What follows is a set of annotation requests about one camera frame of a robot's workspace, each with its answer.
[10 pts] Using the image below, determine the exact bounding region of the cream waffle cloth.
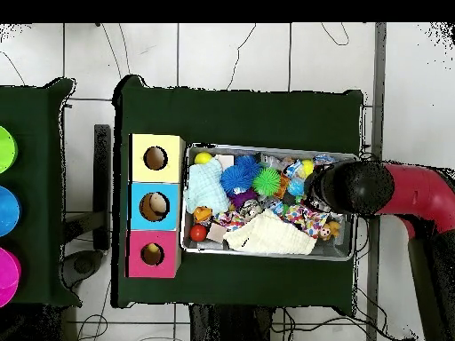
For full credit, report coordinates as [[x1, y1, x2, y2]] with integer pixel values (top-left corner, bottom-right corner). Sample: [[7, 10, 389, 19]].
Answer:
[[222, 209, 318, 256]]

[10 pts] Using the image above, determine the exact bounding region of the brown plush toy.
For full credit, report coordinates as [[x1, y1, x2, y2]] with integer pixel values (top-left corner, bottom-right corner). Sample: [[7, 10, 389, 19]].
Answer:
[[317, 220, 341, 242]]

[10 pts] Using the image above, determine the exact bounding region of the wooden box with three holes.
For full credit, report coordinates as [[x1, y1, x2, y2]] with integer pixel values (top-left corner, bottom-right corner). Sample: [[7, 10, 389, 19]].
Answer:
[[126, 132, 187, 280]]

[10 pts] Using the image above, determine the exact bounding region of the silver mesh bin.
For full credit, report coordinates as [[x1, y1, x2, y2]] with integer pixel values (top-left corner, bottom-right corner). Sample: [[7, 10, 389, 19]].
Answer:
[[179, 141, 361, 262]]

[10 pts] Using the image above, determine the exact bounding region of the large blue spiky ball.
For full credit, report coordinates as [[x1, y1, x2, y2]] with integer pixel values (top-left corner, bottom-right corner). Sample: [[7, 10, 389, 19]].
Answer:
[[220, 164, 255, 195]]

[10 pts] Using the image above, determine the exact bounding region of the mint waffle cloth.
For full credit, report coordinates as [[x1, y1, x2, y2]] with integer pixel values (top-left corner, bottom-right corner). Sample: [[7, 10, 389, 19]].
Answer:
[[183, 157, 231, 214]]

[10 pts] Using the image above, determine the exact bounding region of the small blue spiky ball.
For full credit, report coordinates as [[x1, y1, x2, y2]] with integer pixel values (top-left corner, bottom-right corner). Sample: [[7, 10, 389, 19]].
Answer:
[[234, 154, 262, 177]]

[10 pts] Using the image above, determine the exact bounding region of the green spiky ball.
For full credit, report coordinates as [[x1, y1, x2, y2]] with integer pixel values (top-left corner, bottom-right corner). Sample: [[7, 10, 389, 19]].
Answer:
[[251, 166, 282, 197]]

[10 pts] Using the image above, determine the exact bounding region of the red ball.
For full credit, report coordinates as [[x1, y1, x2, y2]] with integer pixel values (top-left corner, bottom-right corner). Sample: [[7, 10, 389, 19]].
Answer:
[[188, 223, 208, 242]]

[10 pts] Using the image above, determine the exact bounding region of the dark green table cloth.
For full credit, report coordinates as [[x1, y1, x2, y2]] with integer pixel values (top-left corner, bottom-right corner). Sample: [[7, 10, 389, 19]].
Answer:
[[0, 77, 83, 306], [111, 74, 364, 309]]

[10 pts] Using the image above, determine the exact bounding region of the black upright panel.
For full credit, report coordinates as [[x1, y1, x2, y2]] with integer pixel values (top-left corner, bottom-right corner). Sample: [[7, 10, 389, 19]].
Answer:
[[92, 123, 112, 251]]

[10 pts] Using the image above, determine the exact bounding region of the dark grey rounded base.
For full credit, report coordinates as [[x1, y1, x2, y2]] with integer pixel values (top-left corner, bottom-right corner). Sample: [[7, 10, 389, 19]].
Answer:
[[61, 249, 105, 289]]

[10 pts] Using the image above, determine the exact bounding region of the blue plastic cup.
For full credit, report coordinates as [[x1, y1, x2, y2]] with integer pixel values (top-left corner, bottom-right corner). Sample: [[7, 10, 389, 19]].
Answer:
[[0, 185, 22, 238]]

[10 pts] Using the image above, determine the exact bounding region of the green plastic cup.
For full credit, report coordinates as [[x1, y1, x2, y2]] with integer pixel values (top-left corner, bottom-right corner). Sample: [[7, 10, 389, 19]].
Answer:
[[0, 125, 18, 175]]

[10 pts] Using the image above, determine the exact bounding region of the magenta plastic cup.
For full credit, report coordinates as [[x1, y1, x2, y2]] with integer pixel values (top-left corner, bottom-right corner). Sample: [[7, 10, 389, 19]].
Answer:
[[0, 246, 22, 309]]

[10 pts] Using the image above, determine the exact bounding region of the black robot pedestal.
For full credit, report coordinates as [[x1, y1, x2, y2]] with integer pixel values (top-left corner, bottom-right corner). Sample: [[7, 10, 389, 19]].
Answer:
[[189, 303, 273, 341]]

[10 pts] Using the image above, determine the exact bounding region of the grey metal rail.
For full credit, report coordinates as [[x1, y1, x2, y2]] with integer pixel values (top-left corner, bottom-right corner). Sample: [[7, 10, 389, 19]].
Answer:
[[364, 22, 388, 341]]

